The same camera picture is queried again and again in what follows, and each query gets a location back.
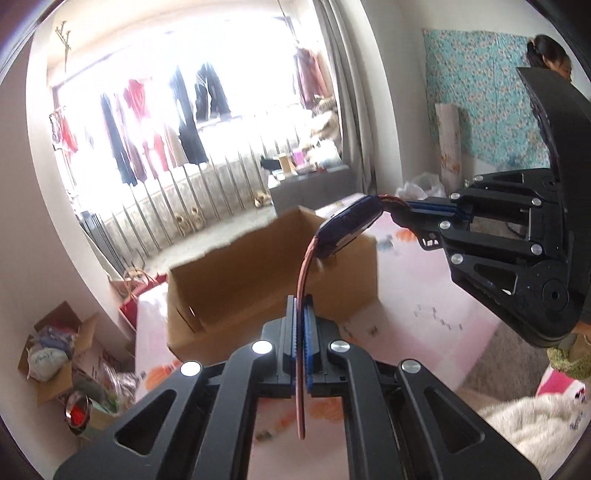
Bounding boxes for floral wall cloth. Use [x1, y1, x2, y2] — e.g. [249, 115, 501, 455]
[422, 28, 555, 169]

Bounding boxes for grey cabinet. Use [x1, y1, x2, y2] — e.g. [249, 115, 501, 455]
[269, 165, 366, 219]

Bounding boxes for metal balcony railing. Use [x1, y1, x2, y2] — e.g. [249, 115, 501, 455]
[78, 148, 278, 273]

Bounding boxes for yellow-green fluffy rug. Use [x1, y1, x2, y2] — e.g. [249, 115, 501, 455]
[547, 345, 591, 380]

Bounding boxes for green bag with red bowl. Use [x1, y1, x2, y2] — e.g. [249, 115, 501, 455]
[65, 390, 122, 435]

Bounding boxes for row of hanging clothes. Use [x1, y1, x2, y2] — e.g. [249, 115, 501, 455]
[48, 62, 232, 188]

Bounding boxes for person's head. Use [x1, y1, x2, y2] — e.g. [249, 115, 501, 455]
[525, 34, 575, 84]

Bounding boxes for open cardboard box with bags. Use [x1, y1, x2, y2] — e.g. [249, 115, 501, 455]
[18, 300, 136, 408]

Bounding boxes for white fluffy blanket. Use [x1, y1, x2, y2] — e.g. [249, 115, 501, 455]
[479, 394, 591, 480]

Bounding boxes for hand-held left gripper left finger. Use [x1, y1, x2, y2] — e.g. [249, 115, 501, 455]
[53, 296, 300, 480]

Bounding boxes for grey curtain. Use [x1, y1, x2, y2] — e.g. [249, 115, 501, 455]
[314, 0, 380, 195]

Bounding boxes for white plastic bag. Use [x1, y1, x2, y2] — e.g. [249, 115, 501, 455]
[396, 173, 447, 200]

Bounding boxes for white sack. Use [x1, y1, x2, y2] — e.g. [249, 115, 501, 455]
[28, 346, 71, 382]

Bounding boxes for red shopping bag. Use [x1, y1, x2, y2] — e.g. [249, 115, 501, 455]
[117, 269, 170, 331]

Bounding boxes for rolled floral paper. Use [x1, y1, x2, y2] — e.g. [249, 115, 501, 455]
[434, 104, 463, 190]

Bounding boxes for clear plastic bag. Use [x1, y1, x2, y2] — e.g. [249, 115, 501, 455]
[98, 360, 140, 412]

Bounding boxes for folded grey rack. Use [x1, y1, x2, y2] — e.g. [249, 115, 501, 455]
[78, 210, 118, 280]

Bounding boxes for hanging pink jackets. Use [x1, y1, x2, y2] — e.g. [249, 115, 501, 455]
[294, 45, 334, 110]

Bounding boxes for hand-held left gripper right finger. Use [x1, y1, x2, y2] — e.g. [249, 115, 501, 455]
[305, 305, 541, 480]

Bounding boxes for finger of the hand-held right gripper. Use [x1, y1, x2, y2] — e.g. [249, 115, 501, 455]
[392, 212, 566, 319]
[397, 170, 561, 222]

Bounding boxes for brown cardboard box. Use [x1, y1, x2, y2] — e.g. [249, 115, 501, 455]
[165, 205, 379, 365]

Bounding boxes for pink printed tablecloth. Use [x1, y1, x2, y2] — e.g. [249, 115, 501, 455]
[134, 194, 504, 480]

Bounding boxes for wristwatch with leather strap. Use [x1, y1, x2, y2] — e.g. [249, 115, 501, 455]
[294, 194, 419, 439]

